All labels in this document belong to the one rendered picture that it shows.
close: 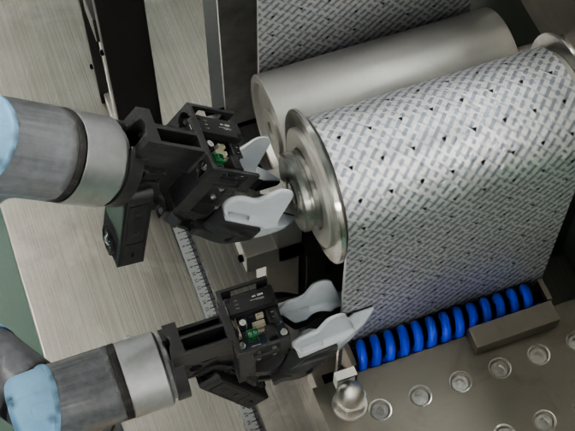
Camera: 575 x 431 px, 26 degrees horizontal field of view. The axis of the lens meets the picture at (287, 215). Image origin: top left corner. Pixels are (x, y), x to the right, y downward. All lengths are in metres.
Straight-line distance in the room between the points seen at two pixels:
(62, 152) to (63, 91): 0.71
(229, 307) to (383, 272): 0.15
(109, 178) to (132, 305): 0.52
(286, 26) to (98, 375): 0.38
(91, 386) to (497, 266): 0.43
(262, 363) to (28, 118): 0.40
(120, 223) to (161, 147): 0.10
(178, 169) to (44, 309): 0.51
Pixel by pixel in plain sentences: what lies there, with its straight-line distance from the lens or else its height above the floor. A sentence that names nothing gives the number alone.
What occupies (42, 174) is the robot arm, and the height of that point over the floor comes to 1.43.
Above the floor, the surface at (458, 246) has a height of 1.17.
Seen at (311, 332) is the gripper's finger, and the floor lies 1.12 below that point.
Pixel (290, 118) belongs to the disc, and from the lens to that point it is 1.14.
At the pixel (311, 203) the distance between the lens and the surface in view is 1.10.
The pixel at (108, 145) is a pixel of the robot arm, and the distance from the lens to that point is 0.97.
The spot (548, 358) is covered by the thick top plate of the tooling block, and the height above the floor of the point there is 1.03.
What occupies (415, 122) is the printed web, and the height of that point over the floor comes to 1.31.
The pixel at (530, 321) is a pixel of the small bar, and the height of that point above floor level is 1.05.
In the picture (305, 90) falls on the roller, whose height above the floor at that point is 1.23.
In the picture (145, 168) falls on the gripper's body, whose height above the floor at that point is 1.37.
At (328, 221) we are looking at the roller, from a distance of 1.09.
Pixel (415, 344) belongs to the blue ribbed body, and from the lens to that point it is 1.31.
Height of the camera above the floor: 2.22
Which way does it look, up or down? 60 degrees down
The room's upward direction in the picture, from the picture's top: straight up
